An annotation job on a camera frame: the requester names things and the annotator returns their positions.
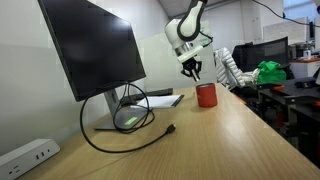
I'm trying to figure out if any black hanging cable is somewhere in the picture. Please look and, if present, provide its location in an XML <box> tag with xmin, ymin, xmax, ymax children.
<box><xmin>251</xmin><ymin>0</ymin><xmax>320</xmax><ymax>29</ymax></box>

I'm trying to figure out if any black computer monitor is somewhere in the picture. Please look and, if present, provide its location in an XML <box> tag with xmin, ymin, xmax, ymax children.
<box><xmin>37</xmin><ymin>0</ymin><xmax>147</xmax><ymax>102</ymax></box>

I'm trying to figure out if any white wall whiteboard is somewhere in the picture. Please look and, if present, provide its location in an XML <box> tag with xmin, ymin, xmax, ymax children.
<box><xmin>262</xmin><ymin>17</ymin><xmax>308</xmax><ymax>45</ymax></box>

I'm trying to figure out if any black looped monitor cable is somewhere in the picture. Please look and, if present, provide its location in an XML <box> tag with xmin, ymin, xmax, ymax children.
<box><xmin>112</xmin><ymin>82</ymin><xmax>156</xmax><ymax>134</ymax></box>

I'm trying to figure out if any black office chair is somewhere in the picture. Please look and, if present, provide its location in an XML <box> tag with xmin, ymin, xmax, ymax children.
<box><xmin>232</xmin><ymin>36</ymin><xmax>291</xmax><ymax>74</ymax></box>

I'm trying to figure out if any black side table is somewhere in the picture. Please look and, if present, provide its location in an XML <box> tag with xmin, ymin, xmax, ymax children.
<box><xmin>258</xmin><ymin>77</ymin><xmax>320</xmax><ymax>161</ymax></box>

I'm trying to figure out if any grey monitor stand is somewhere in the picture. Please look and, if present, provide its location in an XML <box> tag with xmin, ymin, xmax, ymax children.
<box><xmin>94</xmin><ymin>88</ymin><xmax>149</xmax><ymax>131</ymax></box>

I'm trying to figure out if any glass whiteboard with writing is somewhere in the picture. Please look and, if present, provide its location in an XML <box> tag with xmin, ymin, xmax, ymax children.
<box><xmin>138</xmin><ymin>20</ymin><xmax>218</xmax><ymax>93</ymax></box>

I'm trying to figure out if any black keyboard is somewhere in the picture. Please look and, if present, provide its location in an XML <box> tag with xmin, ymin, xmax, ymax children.
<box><xmin>119</xmin><ymin>87</ymin><xmax>174</xmax><ymax>104</ymax></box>

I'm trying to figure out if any white puffer jacket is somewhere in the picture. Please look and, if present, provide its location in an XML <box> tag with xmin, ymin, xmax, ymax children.
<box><xmin>213</xmin><ymin>47</ymin><xmax>261</xmax><ymax>91</ymax></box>

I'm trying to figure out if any white power strip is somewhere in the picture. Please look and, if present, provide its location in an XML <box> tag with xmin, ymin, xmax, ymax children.
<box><xmin>0</xmin><ymin>138</ymin><xmax>62</xmax><ymax>180</ymax></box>

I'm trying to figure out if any green sticky note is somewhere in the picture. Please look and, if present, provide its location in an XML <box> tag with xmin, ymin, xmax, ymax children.
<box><xmin>124</xmin><ymin>116</ymin><xmax>139</xmax><ymax>126</ymax></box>

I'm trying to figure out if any red mug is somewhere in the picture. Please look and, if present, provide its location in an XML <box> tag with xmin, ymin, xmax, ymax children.
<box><xmin>195</xmin><ymin>82</ymin><xmax>218</xmax><ymax>108</ymax></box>

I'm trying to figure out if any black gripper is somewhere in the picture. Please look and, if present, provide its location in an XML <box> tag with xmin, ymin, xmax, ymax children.
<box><xmin>181</xmin><ymin>57</ymin><xmax>203</xmax><ymax>80</ymax></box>

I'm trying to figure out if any black cable with plug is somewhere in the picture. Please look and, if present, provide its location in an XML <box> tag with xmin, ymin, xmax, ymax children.
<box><xmin>79</xmin><ymin>94</ymin><xmax>177</xmax><ymax>154</ymax></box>

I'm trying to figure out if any green bag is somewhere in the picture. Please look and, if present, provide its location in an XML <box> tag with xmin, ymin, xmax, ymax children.
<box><xmin>257</xmin><ymin>60</ymin><xmax>288</xmax><ymax>85</ymax></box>

